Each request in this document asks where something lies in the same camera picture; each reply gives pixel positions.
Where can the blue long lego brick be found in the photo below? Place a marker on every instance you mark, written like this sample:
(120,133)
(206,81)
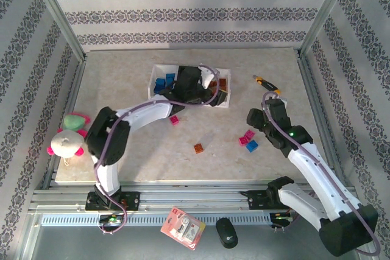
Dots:
(170,78)

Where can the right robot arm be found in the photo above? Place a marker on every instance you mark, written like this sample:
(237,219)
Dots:
(314,168)

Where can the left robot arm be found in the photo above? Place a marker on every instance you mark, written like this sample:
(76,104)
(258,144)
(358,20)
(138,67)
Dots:
(146,114)

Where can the blue square lego brick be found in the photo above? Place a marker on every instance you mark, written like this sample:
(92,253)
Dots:
(160,82)
(252,146)
(158,90)

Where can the white plastic bin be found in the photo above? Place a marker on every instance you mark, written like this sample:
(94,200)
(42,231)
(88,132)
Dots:
(161,68)
(224,72)

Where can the pink square lego brick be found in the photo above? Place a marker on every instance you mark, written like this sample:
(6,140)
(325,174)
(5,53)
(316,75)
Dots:
(250,134)
(174,120)
(243,141)

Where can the yellow black utility knife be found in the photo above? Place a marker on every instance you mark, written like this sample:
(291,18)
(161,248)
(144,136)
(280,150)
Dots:
(268,85)

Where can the small circuit board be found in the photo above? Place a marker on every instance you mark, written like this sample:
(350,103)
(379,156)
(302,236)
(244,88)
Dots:
(281,218)
(111,219)

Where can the green plush toy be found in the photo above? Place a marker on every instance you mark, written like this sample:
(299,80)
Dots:
(73,122)

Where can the black computer mouse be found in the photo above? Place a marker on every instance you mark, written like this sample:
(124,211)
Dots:
(227,232)

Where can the white pink plush toy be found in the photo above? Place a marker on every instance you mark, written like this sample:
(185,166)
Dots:
(65,142)

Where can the pink blister package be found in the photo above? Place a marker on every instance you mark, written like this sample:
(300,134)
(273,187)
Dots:
(182,228)

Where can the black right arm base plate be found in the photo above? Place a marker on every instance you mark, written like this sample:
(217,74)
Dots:
(256,200)

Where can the aluminium mounting rail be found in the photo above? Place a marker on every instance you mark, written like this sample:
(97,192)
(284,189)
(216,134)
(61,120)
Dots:
(189,196)

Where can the metal frame post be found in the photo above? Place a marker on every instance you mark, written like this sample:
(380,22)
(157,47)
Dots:
(329,10)
(58,13)

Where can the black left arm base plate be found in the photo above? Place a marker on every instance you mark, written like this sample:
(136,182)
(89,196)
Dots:
(132,200)

